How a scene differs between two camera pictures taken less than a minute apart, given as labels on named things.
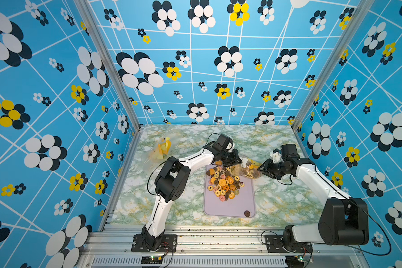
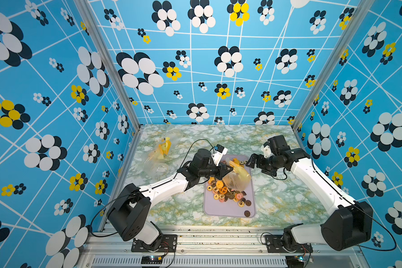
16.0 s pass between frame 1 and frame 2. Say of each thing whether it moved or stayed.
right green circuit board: stayed
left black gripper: moved
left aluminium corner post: stayed
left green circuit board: stayed
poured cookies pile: moved
